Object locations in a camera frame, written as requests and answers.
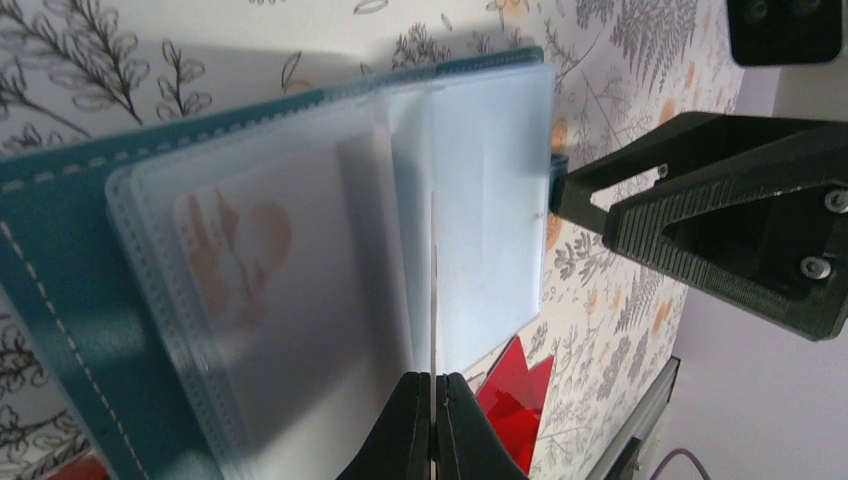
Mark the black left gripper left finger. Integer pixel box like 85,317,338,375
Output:
338,372,431,480

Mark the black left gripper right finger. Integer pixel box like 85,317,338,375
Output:
435,373,527,479

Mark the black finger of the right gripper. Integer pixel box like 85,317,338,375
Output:
551,112,847,341

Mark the blue leather card holder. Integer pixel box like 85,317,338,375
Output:
1,47,555,479

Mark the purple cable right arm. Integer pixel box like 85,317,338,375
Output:
649,447,713,480

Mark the aluminium rail base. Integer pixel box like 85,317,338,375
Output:
587,356,680,480

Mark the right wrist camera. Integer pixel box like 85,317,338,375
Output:
726,0,847,67

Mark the white card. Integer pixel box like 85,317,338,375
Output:
428,191,438,480
172,186,293,328

